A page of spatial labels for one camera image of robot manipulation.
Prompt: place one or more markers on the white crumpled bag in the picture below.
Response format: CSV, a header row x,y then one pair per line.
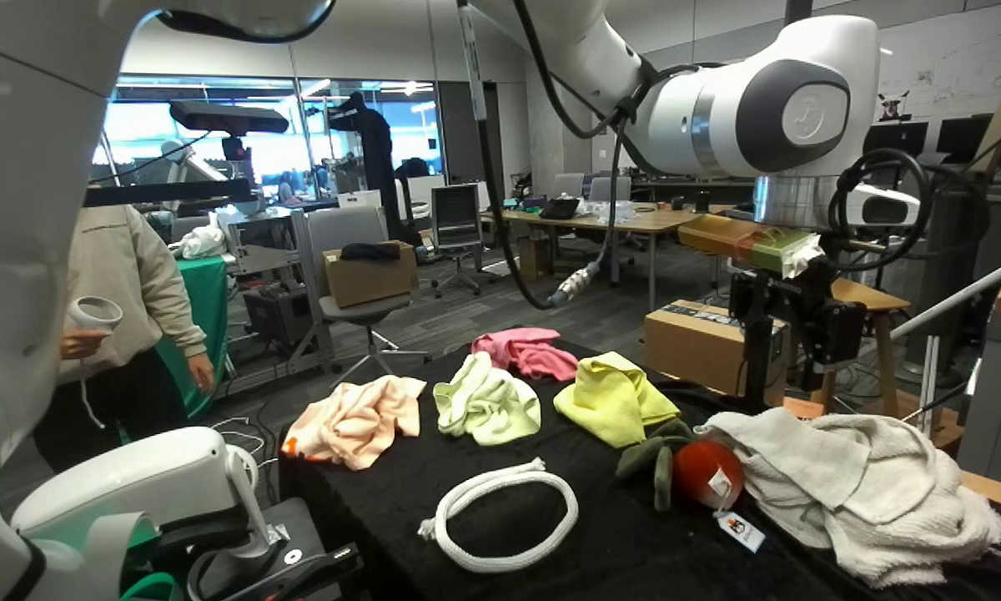
x,y
196,239

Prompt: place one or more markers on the person's right hand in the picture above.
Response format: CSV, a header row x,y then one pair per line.
x,y
77,342

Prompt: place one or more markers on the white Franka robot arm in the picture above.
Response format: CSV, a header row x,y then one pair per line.
x,y
35,222

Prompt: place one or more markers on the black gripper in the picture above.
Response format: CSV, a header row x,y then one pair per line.
x,y
819,311

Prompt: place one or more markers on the black draped stand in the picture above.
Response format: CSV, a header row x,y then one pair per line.
x,y
371,155

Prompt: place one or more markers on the light green cloth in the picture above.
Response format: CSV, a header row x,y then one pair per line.
x,y
484,402

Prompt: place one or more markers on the tan wooden plank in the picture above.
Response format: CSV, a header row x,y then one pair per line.
x,y
1000,135

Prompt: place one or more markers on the peach cloth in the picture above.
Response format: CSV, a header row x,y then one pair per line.
x,y
353,422

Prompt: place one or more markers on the brown cardboard box black tape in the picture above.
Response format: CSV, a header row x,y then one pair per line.
x,y
687,346

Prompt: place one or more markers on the black mesh chair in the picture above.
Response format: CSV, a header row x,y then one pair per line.
x,y
455,219

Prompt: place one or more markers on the yellow cloth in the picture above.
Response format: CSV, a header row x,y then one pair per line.
x,y
610,397

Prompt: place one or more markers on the black computer monitor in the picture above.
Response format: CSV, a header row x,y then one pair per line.
x,y
912,145
984,135

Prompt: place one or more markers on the large white terry towel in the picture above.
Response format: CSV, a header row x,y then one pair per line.
x,y
921,523

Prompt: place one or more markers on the person's left hand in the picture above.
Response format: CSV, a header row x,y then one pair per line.
x,y
200,372

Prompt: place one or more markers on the white VR controller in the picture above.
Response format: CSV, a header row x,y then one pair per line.
x,y
95,308

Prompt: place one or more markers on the small brown carton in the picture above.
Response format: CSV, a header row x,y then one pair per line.
x,y
367,275

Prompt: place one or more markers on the black bar-shaped camera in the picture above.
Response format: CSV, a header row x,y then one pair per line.
x,y
228,118

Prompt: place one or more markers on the white metal rail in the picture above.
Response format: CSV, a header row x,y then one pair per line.
x,y
946,299

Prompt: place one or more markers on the black vertical pole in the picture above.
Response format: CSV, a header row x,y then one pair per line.
x,y
758,372

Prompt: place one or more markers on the black clamp bracket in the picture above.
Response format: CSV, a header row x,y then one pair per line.
x,y
268,555

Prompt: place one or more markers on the teal green sheet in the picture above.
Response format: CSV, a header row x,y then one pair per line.
x,y
144,555

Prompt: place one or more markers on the black utility cart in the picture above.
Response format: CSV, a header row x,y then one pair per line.
x,y
268,289

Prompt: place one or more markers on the black table cloth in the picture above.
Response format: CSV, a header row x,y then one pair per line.
x,y
589,534

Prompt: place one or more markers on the pink cloth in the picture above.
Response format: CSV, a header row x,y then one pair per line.
x,y
528,354

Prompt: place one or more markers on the multicolour wrist camera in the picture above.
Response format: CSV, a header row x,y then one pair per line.
x,y
751,245

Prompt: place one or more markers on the person in beige hoodie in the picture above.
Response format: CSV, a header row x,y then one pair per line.
x,y
134,278

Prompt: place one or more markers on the red plush toy green leaves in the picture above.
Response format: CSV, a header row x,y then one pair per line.
x,y
704,473

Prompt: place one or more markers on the small black wall gadget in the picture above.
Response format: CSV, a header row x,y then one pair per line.
x,y
895,104

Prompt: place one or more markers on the grey office chair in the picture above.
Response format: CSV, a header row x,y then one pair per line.
x,y
353,321

